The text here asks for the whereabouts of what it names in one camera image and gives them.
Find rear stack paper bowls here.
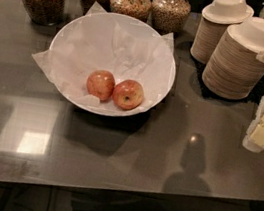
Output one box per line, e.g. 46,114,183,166
190,0,254,64

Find front stack paper bowls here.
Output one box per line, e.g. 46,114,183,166
202,17,264,100

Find white paper bowl liner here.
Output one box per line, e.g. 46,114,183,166
24,0,183,121

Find stack paper bowls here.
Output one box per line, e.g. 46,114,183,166
202,17,264,100
190,0,254,64

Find red apple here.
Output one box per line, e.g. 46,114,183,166
112,79,144,110
86,69,116,102

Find large white bowl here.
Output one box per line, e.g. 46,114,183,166
39,2,185,128

